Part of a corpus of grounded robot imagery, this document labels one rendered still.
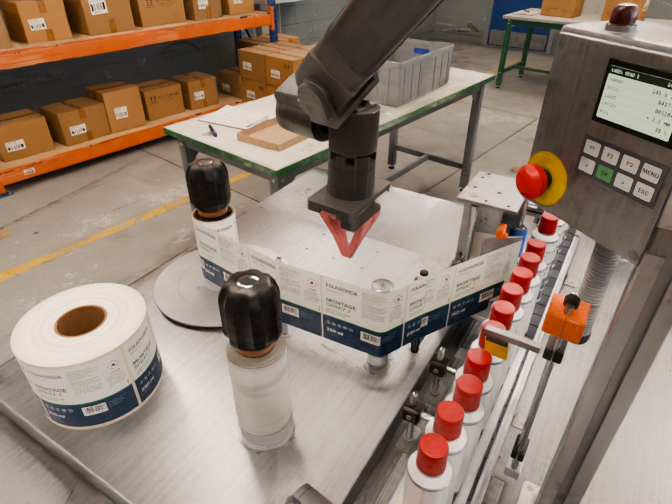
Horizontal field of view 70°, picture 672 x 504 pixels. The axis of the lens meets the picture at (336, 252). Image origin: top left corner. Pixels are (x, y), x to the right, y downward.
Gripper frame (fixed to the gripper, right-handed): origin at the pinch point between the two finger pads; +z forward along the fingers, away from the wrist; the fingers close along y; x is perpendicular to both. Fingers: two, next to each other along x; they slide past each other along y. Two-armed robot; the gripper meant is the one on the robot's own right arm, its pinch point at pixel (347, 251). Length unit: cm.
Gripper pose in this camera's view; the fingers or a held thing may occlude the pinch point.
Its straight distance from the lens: 64.4
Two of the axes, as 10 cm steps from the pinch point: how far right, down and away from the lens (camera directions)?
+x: 8.5, 3.1, -4.1
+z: -0.3, 8.2, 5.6
